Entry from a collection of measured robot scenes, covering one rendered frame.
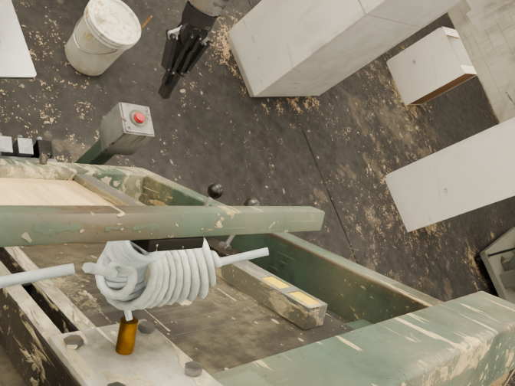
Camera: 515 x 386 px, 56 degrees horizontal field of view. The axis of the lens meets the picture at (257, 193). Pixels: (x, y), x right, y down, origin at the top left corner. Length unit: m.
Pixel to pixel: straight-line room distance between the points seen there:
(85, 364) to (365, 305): 0.71
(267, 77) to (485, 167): 2.00
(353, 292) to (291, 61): 2.58
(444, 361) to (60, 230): 0.48
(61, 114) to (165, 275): 2.37
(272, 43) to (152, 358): 3.24
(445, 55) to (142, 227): 5.54
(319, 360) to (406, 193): 4.22
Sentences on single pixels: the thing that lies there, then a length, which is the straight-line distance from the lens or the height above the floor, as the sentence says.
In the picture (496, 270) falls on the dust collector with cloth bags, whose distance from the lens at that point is 5.92.
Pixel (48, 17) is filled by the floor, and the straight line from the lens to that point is 3.10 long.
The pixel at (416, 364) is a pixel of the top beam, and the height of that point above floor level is 1.90.
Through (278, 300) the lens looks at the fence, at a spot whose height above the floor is 1.61.
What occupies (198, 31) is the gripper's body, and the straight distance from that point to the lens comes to 1.18.
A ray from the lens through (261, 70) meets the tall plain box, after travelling 3.64.
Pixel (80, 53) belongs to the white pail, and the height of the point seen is 0.12.
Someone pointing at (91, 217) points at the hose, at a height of 1.94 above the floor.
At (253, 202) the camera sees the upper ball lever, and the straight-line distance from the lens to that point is 1.00.
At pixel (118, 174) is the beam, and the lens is 1.62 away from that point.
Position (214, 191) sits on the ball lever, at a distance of 1.08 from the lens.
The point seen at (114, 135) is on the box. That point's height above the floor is 0.86.
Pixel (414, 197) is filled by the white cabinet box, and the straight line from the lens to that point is 4.70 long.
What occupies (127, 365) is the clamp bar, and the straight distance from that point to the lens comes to 0.45.
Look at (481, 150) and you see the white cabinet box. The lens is 4.44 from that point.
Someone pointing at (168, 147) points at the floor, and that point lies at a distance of 3.01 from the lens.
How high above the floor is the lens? 2.21
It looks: 41 degrees down
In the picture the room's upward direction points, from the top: 62 degrees clockwise
